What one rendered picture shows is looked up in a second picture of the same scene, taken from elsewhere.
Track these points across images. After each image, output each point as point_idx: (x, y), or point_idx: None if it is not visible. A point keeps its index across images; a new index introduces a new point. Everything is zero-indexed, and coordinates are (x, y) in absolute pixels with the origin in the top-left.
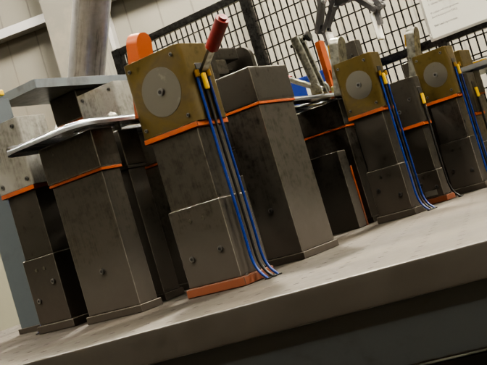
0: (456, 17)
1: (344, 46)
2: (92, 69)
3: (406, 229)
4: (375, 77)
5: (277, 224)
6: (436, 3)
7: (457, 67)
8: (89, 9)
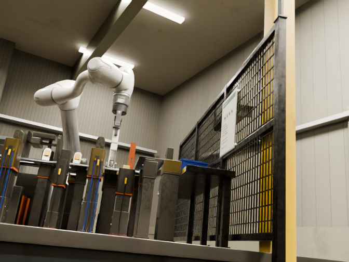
0: (225, 145)
1: (21, 134)
2: (66, 139)
3: None
4: (3, 149)
5: None
6: (223, 136)
7: (97, 161)
8: (61, 114)
